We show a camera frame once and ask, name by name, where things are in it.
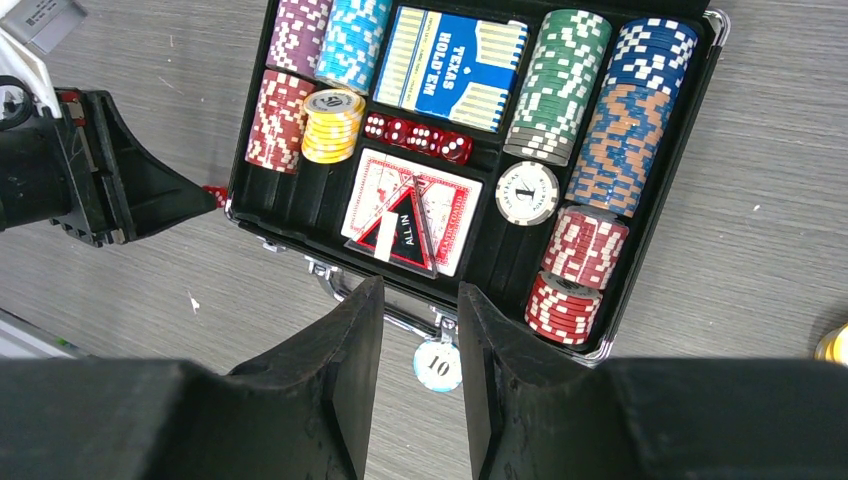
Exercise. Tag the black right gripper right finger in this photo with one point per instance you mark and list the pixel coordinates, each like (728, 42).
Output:
(534, 413)

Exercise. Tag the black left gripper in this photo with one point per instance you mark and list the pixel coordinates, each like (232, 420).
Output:
(46, 173)

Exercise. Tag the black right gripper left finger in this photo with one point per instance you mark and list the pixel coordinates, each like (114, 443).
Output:
(301, 410)

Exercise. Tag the blue Texas Hold'em card deck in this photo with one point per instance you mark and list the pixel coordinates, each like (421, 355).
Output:
(456, 68)

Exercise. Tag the red die beside case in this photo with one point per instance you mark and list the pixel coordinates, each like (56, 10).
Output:
(220, 194)

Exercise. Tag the white 10 poker chip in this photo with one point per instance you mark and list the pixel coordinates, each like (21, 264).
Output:
(437, 366)

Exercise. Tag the lower red chip stack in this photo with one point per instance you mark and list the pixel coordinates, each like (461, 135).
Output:
(561, 310)

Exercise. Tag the dark red chip stack left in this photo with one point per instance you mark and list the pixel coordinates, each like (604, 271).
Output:
(276, 133)

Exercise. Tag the red chip stack right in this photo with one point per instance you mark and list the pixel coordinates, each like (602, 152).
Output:
(585, 246)

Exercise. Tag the triangular all in button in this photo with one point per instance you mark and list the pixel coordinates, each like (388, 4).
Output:
(397, 233)

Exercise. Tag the yellow chip stack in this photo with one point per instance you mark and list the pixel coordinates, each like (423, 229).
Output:
(334, 117)

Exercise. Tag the white 1 chip in case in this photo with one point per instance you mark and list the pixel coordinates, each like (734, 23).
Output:
(527, 193)

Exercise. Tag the purple poker chip stack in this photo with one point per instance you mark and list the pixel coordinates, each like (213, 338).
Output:
(297, 35)

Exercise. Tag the red backed card deck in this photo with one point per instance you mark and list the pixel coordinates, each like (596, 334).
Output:
(449, 201)

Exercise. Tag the light blue chip stack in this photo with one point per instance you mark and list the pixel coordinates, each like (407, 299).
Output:
(351, 43)

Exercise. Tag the black aluminium poker case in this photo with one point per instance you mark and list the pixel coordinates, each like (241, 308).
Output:
(305, 210)

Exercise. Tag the yellow chip on table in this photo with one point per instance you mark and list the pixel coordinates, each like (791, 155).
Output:
(833, 347)

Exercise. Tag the green chip stack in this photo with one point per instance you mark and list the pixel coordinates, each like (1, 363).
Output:
(557, 86)

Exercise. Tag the blue orange chip stack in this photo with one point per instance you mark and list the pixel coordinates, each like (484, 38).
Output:
(641, 84)

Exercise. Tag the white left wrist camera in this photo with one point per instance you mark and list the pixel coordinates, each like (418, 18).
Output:
(31, 29)

